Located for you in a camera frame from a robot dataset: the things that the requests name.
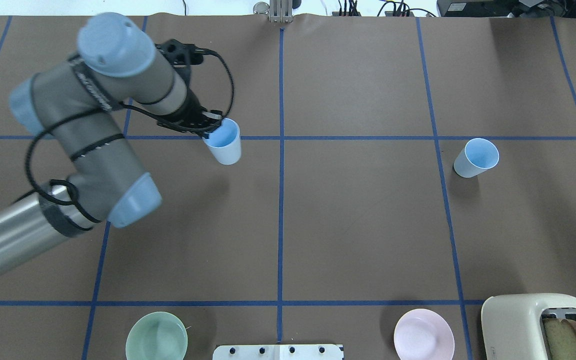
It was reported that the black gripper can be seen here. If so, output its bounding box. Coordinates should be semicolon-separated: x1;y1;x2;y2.
157;90;224;141

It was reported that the light blue cup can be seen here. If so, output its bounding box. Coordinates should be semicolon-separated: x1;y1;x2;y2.
453;137;499;179
203;118;242;166

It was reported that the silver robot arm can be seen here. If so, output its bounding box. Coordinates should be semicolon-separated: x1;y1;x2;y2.
0;13;227;276

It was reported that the green bowl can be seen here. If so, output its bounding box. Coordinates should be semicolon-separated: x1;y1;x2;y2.
125;311;189;360

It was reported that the pink bowl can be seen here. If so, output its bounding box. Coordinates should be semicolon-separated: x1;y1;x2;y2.
393;309;456;360

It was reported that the cream toaster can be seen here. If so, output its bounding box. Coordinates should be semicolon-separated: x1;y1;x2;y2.
480;292;576;360

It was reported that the black monitor base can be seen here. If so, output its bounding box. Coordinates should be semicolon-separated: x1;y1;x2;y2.
436;0;576;19

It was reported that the bread slice in toaster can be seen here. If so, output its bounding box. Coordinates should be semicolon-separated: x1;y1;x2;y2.
542;318;576;360

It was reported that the aluminium frame post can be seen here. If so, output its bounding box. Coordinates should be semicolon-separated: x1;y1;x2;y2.
268;0;294;24

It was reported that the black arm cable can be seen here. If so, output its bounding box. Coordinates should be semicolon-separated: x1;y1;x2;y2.
24;46;235;223

